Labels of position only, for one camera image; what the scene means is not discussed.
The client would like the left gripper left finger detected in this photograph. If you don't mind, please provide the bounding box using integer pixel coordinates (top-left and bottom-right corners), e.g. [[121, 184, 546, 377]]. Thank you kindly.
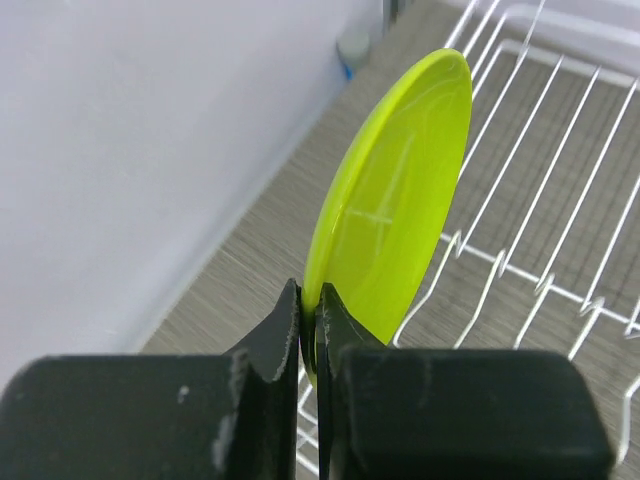
[[1, 280, 301, 479]]

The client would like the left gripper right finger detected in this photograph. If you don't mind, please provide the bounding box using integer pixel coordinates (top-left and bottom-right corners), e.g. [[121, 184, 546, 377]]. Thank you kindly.
[[315, 284, 615, 479]]

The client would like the lime green plate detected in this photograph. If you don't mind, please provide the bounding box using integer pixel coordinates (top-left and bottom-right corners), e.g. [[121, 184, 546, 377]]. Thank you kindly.
[[300, 48, 472, 383]]

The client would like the small blue object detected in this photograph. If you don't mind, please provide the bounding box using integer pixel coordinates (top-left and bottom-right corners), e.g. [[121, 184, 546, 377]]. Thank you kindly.
[[336, 30, 371, 80]]

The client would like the white wire dish rack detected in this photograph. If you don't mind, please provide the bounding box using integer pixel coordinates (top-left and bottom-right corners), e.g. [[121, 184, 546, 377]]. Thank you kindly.
[[294, 0, 640, 476]]

